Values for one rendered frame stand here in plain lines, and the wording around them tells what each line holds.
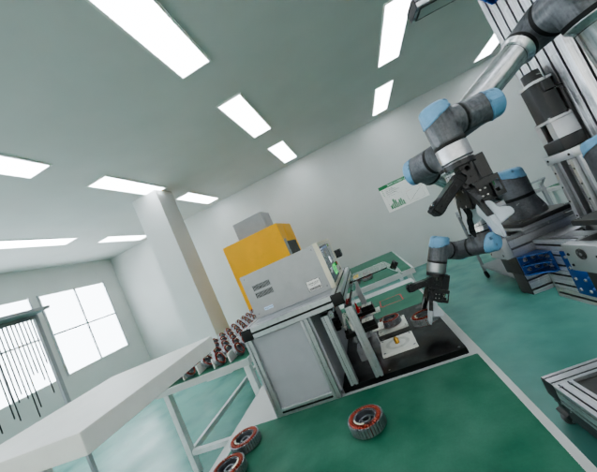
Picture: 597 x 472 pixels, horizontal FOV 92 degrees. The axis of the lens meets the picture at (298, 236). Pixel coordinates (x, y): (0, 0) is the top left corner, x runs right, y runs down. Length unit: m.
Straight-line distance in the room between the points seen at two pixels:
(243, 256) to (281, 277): 3.94
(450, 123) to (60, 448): 0.94
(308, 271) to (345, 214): 5.42
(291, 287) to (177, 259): 4.07
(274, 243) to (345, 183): 2.51
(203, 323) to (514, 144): 6.81
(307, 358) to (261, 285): 0.36
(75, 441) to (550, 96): 1.60
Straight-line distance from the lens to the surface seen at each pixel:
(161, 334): 8.85
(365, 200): 6.64
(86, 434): 0.59
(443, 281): 1.34
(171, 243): 5.28
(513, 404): 0.98
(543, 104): 1.47
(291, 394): 1.30
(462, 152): 0.80
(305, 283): 1.26
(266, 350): 1.25
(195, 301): 5.17
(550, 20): 1.16
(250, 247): 5.13
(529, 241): 1.61
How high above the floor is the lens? 1.31
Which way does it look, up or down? 3 degrees up
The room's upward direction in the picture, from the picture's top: 24 degrees counter-clockwise
